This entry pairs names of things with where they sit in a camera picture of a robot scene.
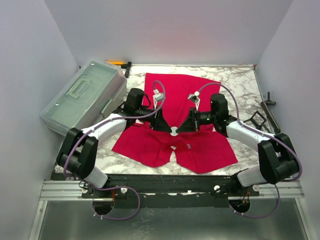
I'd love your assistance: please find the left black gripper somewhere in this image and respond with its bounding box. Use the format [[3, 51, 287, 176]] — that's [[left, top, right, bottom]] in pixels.
[[135, 105, 173, 133]]

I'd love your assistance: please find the round orange brooch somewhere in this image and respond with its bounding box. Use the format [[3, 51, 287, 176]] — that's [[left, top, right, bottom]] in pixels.
[[170, 126, 179, 137]]

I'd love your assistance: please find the red t-shirt garment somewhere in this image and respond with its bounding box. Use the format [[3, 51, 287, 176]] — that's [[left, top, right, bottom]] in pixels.
[[112, 73, 238, 174]]

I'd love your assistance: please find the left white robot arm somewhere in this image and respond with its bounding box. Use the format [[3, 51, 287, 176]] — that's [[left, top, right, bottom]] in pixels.
[[56, 88, 171, 198]]

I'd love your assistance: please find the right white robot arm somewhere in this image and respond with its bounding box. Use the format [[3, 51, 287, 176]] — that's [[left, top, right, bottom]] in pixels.
[[171, 93, 301, 196]]

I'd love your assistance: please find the black clamp tool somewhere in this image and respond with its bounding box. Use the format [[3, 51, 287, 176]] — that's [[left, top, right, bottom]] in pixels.
[[120, 61, 132, 78]]

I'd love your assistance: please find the clear plastic storage box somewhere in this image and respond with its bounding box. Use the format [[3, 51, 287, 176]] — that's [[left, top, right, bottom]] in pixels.
[[40, 60, 127, 136]]

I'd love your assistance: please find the black rod with knob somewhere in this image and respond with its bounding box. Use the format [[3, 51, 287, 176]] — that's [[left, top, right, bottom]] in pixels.
[[260, 91, 281, 135]]

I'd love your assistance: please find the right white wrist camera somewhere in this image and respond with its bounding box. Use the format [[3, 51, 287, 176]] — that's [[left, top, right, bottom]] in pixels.
[[187, 91, 201, 111]]

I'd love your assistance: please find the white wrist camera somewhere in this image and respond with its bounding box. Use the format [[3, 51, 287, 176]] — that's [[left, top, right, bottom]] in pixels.
[[152, 89, 166, 110], [187, 91, 201, 111]]

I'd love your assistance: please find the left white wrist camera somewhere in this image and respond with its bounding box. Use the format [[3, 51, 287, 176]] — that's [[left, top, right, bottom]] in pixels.
[[152, 89, 166, 110]]

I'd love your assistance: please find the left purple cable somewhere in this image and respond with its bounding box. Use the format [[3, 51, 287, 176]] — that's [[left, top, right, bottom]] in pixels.
[[62, 80, 167, 221]]

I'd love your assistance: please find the black wire tray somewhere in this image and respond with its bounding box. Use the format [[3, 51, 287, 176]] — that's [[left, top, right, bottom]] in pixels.
[[243, 110, 271, 133]]

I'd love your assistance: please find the black metal base rail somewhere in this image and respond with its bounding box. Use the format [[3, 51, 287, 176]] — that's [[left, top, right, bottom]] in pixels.
[[50, 173, 259, 213]]

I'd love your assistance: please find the aluminium frame rail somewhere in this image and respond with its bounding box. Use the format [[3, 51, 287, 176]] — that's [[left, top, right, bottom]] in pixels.
[[39, 180, 113, 202]]

